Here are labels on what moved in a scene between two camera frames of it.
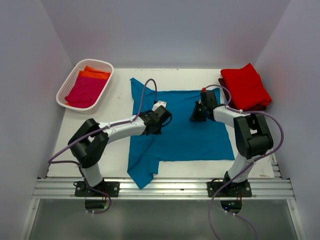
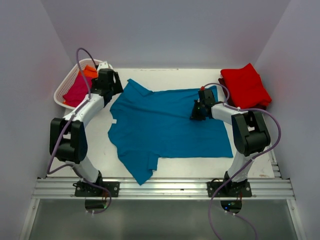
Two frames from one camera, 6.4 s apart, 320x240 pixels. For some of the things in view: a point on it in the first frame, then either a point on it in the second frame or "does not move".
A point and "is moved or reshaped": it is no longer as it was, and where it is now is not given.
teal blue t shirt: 181,139 is moved or reshaped
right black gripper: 198,114 does not move
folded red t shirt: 246,87 does not move
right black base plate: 238,189 does not move
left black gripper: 155,127 to 115,81
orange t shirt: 91,72 does not move
